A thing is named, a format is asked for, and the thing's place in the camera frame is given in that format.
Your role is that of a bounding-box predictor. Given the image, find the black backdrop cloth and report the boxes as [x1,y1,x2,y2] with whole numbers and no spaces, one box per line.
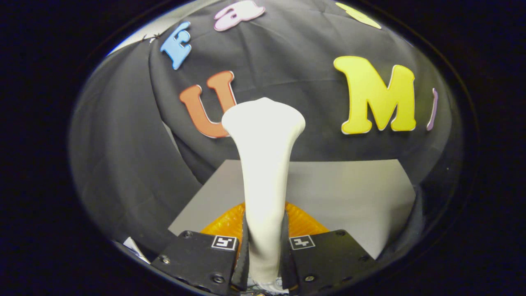
[68,0,465,264]

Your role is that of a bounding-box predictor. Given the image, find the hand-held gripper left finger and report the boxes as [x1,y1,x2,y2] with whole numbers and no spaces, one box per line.
[151,201,250,296]

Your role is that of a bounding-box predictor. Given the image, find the grey cabinet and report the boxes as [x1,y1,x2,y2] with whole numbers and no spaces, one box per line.
[168,159,416,259]

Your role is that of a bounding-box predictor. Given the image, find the white paper sheet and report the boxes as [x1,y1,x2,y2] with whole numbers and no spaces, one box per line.
[122,237,152,264]

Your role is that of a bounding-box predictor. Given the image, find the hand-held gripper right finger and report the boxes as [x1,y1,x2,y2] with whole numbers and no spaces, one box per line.
[281,201,376,293]

